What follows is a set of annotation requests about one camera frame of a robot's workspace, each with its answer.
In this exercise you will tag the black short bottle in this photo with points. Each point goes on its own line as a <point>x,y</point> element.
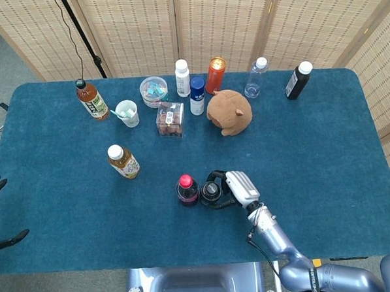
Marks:
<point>211,190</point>

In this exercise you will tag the clear box of chocolate cookies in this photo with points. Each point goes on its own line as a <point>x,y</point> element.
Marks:
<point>171,124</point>

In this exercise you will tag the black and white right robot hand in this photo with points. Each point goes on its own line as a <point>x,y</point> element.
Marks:
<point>243,187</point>

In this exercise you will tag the round clear plastic candy tub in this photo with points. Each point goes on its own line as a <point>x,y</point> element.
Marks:
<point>152,89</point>

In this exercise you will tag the dark bottle with white cap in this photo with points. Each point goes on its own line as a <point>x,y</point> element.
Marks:
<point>296,83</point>

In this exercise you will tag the empty clear water bottle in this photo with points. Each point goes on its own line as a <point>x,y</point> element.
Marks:
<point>254,84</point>

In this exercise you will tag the white bottle with blue cap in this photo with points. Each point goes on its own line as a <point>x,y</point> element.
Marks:
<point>197,100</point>

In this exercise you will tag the red cap cola bottle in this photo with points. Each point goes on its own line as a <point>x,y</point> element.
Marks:
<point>187,193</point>

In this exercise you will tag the green toothbrush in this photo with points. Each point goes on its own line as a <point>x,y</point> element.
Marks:
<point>127,114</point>
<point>114,112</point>

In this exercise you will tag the white table leg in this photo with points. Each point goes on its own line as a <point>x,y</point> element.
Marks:
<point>276,266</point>

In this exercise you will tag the orange can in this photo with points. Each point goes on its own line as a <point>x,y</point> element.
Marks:
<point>215,79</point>

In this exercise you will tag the yellow floor tape strip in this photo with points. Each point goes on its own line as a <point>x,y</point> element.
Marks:
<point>316,262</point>

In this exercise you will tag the black tripod pole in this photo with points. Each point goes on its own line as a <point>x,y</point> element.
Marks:
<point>77,24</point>

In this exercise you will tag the blue table cloth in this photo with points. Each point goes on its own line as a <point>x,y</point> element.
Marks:
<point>314,179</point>

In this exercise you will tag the white paper cup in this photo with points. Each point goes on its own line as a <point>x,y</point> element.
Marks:
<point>131,119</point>

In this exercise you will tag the brown capybara plush toy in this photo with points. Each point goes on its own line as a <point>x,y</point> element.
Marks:
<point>229,111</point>

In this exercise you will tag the black cap green label tea bottle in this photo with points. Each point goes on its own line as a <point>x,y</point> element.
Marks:
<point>94,105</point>

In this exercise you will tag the silver-blue right robot arm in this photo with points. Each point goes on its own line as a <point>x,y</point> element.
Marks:
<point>278,239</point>

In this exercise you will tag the white cap yellow juice bottle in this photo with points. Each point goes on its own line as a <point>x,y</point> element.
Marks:
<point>125,164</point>

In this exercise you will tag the bamboo folding screen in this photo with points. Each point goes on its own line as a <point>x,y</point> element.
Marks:
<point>136,24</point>

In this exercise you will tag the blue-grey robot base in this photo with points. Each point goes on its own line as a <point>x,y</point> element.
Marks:
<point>146,282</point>

